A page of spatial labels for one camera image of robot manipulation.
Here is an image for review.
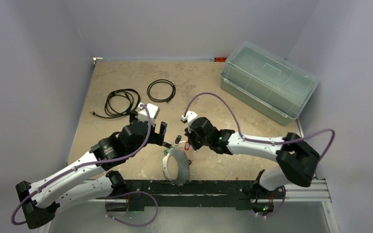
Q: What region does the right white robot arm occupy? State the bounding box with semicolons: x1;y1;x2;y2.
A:
181;116;320;198

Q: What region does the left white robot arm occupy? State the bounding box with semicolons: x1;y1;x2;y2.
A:
11;104;167;229

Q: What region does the red orange clamp tool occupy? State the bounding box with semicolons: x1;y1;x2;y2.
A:
210;57;227;62

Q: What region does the clear lidded storage bin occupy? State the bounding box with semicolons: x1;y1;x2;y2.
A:
220;42;320;126

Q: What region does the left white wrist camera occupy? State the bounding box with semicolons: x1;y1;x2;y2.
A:
137;103;160;126

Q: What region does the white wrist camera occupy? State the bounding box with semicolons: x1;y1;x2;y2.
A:
137;103;160;126
181;111;198;124

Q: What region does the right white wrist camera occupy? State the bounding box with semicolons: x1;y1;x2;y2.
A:
181;111;198;124

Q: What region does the small coiled black cable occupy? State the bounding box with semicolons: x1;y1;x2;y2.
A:
147;79;176;103

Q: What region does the large tangled black cable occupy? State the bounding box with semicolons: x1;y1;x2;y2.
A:
90;88;141;119

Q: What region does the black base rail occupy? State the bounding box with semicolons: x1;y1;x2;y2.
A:
122;179;272;212

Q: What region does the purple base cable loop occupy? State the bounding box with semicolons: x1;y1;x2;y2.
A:
104;191;158;228

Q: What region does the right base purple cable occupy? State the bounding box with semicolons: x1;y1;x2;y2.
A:
254;189;288;219

